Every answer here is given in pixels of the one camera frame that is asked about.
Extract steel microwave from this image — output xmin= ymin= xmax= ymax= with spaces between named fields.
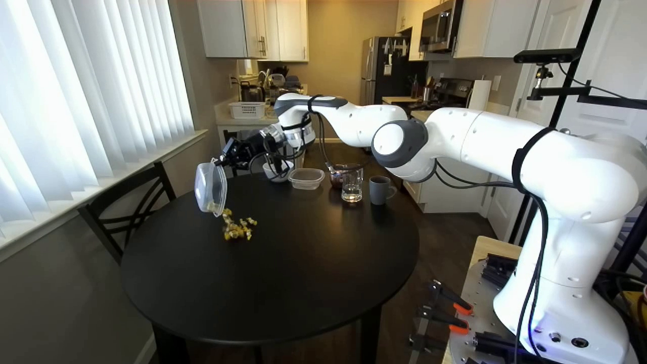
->
xmin=418 ymin=0 xmax=464 ymax=54

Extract white vertical blinds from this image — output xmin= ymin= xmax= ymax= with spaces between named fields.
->
xmin=0 ymin=0 xmax=196 ymax=225

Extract white plastic basket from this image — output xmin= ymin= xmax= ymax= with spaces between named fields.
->
xmin=228 ymin=101 xmax=266 ymax=120

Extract paper towel roll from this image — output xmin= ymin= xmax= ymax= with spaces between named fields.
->
xmin=468 ymin=79 xmax=492 ymax=111

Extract black stove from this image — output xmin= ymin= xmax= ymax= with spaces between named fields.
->
xmin=408 ymin=77 xmax=475 ymax=112

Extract white wall cabinets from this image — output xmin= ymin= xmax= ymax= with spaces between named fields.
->
xmin=197 ymin=0 xmax=309 ymax=63
xmin=396 ymin=0 xmax=540 ymax=61

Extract camera on mount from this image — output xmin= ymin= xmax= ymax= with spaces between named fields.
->
xmin=508 ymin=0 xmax=647 ymax=274

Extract white bowl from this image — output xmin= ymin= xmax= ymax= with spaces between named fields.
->
xmin=262 ymin=160 xmax=295 ymax=183

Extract heap of yellow pieces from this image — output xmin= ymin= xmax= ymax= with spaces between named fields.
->
xmin=221 ymin=208 xmax=258 ymax=242

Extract clear plastic bowl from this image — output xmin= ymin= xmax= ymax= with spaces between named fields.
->
xmin=194 ymin=159 xmax=228 ymax=217

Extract clear plastic container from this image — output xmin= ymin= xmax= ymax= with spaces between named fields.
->
xmin=288 ymin=168 xmax=326 ymax=191

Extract black clamp with orange handle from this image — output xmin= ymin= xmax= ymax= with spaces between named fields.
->
xmin=429 ymin=280 xmax=474 ymax=317
xmin=415 ymin=305 xmax=471 ymax=335

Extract black bracket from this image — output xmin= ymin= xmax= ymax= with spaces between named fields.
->
xmin=480 ymin=253 xmax=520 ymax=290
xmin=472 ymin=331 xmax=522 ymax=358

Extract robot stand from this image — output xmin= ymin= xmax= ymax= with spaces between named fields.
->
xmin=441 ymin=235 xmax=647 ymax=364

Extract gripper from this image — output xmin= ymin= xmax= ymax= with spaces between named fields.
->
xmin=216 ymin=130 xmax=269 ymax=171

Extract steel refrigerator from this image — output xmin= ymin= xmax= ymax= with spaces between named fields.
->
xmin=359 ymin=36 xmax=414 ymax=106

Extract black wooden chair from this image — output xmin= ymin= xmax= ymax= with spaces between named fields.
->
xmin=76 ymin=161 xmax=177 ymax=265

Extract grey mug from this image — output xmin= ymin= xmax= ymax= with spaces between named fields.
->
xmin=368 ymin=175 xmax=398 ymax=206

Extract clear drinking glass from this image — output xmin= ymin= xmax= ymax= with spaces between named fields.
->
xmin=341 ymin=168 xmax=364 ymax=203

